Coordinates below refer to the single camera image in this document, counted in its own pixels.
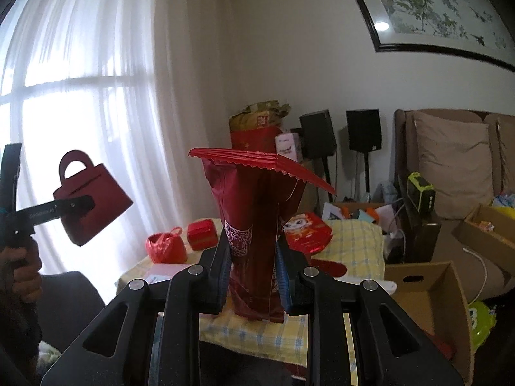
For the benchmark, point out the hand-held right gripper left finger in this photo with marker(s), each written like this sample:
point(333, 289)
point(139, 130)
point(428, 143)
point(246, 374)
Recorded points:
point(219, 281)

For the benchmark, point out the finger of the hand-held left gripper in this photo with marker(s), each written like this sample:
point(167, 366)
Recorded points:
point(60, 208)

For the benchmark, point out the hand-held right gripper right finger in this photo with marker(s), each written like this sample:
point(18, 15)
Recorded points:
point(283, 285)

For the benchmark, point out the red handbag-shaped box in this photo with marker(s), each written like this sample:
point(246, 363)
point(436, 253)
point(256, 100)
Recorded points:
point(96, 193)

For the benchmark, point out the red foil pouch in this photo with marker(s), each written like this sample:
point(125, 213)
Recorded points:
point(249, 209)

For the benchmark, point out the person's left forearm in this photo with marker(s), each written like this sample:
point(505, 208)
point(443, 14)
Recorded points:
point(20, 329)

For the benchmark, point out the person's left hand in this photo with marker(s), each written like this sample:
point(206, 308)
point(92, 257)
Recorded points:
point(24, 273)

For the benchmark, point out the red tin box gold band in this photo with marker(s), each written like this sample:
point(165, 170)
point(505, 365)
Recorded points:
point(201, 235)

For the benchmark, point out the red cartoon envelope pack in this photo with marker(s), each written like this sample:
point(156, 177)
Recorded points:
point(305, 233)

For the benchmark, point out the yellow checked tablecloth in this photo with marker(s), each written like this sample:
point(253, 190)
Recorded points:
point(354, 249)

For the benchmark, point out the dark grey chair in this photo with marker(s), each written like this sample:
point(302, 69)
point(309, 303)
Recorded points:
point(68, 305)

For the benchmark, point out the cluttered small cardboard box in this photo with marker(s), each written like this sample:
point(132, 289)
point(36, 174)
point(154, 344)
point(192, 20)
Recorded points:
point(354, 211)

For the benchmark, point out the white sheer curtain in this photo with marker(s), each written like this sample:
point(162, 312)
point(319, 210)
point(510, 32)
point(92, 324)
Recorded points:
point(100, 108)

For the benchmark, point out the pink and white small box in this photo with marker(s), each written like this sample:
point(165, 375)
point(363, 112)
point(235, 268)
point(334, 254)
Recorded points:
point(287, 144)

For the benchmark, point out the dark wooden side table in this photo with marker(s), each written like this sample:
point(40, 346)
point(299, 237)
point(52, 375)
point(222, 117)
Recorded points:
point(418, 237)

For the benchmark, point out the red tea gift bag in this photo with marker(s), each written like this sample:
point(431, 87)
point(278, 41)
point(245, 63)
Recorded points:
point(249, 140)

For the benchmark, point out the black speaker on stand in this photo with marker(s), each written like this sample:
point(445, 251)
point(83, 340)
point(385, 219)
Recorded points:
point(318, 132)
point(363, 128)

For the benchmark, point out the green and black radio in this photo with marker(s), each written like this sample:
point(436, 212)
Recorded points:
point(420, 193)

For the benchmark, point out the gold foil bag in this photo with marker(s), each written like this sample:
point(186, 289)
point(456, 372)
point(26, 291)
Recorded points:
point(257, 118)

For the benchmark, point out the brown fabric sofa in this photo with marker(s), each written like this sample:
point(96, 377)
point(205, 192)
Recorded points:
point(450, 241)

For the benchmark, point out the green child's potty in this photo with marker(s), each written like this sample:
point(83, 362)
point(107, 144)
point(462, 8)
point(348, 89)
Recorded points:
point(481, 323)

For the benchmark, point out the shallow cardboard box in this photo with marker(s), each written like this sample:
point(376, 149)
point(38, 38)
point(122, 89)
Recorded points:
point(478, 233)

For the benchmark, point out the beige cushion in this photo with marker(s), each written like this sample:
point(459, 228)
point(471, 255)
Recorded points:
point(454, 161)

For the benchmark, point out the pile of colourful packets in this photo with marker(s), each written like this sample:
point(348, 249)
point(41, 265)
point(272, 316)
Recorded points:
point(505, 202)

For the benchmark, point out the framed ink painting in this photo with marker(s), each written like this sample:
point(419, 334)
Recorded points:
point(422, 4)

